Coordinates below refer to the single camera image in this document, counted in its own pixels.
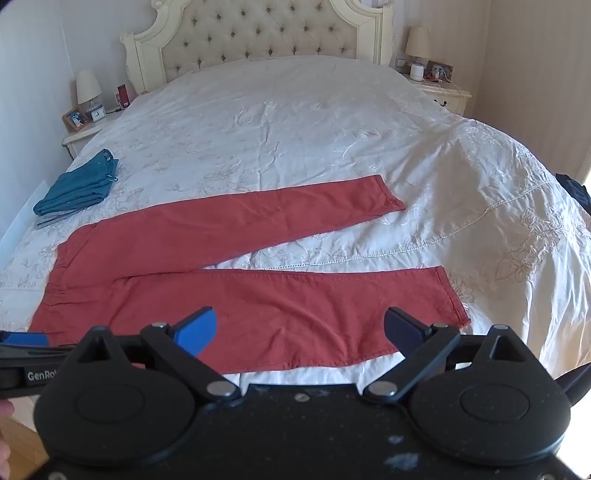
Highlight red pants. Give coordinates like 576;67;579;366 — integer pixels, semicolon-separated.
31;176;469;374

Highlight person's left hand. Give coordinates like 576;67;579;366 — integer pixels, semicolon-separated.
0;399;14;480

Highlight folded grey garment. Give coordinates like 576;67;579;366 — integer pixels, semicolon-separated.
35;209;79;229

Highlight white embroidered bedspread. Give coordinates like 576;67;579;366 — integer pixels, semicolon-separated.
1;56;590;376

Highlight folded teal pants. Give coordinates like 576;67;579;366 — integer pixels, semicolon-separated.
33;149;118;217

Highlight left white nightstand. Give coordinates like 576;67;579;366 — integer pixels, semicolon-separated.
62;111;123;160

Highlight white nightstand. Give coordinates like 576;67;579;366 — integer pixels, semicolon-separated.
405;75;472;116
62;111;123;160

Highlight dark garment at bed edge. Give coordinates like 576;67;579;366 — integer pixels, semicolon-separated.
555;174;591;215

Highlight small alarm clock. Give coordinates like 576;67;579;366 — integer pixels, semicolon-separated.
88;105;106;123

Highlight right white nightstand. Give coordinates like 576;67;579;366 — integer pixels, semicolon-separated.
405;75;472;116

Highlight red object on nightstand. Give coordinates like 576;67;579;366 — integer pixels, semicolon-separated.
116;84;130;109

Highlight left table lamp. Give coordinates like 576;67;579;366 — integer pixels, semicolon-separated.
76;69;102;111

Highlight table lamp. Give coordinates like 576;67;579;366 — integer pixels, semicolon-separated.
76;69;102;111
405;26;432;64

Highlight white round speaker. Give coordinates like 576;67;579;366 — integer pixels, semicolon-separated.
410;63;425;82

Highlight right table lamp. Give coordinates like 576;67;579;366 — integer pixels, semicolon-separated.
405;26;432;64

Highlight cream tufted headboard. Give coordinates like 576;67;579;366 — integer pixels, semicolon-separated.
120;0;394;94

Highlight left wooden photo frame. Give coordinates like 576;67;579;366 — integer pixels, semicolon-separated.
62;109;89;132

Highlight right photo frame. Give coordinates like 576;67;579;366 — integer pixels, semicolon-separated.
424;60;454;83

